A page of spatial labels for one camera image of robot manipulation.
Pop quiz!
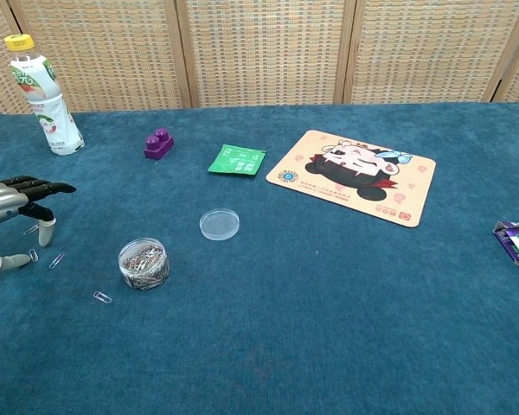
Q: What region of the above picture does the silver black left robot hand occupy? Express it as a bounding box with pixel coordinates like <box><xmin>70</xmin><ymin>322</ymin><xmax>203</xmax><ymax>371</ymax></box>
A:
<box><xmin>0</xmin><ymin>175</ymin><xmax>78</xmax><ymax>272</ymax></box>

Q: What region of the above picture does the clear jar of paperclips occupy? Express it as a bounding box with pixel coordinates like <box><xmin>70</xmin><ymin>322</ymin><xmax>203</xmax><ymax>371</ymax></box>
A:
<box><xmin>118</xmin><ymin>238</ymin><xmax>171</xmax><ymax>291</ymax></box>

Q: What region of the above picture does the clear round plastic lid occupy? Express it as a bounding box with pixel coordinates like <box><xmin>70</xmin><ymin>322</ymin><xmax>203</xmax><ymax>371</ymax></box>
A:
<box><xmin>199</xmin><ymin>207</ymin><xmax>241</xmax><ymax>241</ymax></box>

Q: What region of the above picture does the plastic bottle with yellow cap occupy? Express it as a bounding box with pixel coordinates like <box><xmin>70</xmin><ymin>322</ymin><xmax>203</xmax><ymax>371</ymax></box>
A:
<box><xmin>3</xmin><ymin>34</ymin><xmax>86</xmax><ymax>156</ymax></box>

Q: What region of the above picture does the purple toy building block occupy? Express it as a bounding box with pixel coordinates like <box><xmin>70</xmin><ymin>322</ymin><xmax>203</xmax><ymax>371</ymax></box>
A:
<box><xmin>143</xmin><ymin>126</ymin><xmax>176</xmax><ymax>163</ymax></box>

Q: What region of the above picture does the green foil sachet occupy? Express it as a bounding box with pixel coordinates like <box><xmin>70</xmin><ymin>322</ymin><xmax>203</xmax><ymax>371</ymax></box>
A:
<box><xmin>207</xmin><ymin>144</ymin><xmax>267</xmax><ymax>178</ymax></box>

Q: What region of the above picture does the woven wooden folding screen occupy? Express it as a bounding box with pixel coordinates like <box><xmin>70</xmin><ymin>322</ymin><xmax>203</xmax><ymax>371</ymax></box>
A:
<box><xmin>0</xmin><ymin>0</ymin><xmax>519</xmax><ymax>118</ymax></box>

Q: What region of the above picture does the cartoon character mouse pad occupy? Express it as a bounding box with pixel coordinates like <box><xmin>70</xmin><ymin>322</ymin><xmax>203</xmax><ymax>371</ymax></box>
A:
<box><xmin>265</xmin><ymin>130</ymin><xmax>438</xmax><ymax>229</ymax></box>

